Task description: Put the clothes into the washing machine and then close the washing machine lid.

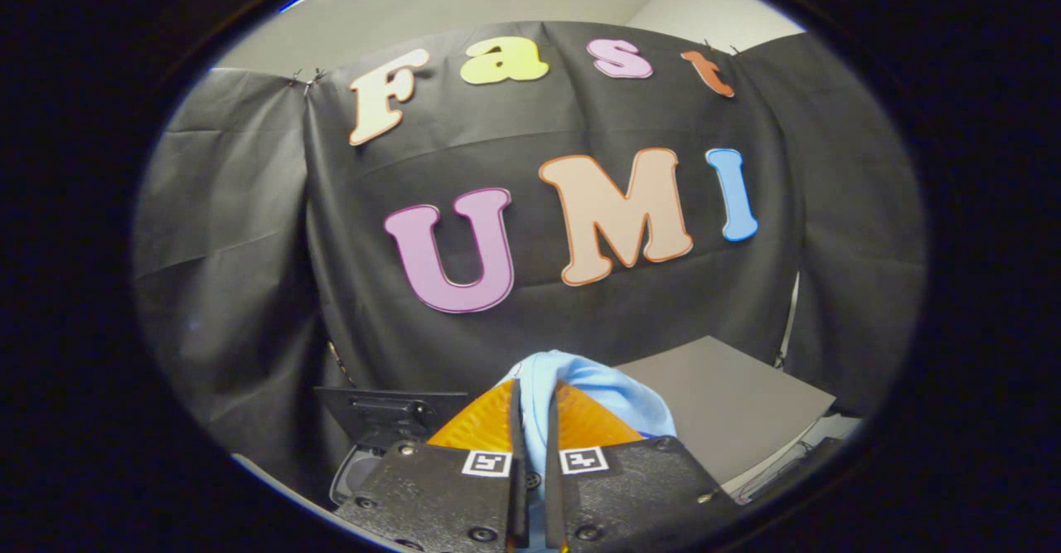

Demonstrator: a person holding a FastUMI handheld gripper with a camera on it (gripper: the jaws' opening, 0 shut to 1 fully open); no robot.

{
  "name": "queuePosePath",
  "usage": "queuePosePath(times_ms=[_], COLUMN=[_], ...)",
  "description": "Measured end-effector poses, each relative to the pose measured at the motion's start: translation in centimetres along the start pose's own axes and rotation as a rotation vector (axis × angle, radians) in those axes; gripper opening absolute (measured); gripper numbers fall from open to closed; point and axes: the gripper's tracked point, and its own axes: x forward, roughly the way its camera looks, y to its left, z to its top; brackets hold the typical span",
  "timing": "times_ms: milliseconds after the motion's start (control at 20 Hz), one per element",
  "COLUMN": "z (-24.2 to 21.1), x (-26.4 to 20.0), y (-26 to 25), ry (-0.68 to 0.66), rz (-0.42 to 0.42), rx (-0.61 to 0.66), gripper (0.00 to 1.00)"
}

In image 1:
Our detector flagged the light blue shirt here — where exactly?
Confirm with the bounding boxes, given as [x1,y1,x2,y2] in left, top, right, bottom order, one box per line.
[495,350,678,496]

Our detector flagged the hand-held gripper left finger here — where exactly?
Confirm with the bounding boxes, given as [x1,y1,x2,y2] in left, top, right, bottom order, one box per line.
[332,377,529,553]

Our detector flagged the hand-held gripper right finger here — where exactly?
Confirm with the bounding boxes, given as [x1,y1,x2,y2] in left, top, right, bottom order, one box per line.
[543,381,743,553]

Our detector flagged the white cabinet with grey top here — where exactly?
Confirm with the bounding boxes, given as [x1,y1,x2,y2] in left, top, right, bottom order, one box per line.
[615,336,863,504]

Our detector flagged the black backdrop cloth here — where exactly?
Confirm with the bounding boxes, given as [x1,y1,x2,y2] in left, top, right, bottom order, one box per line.
[133,21,928,504]

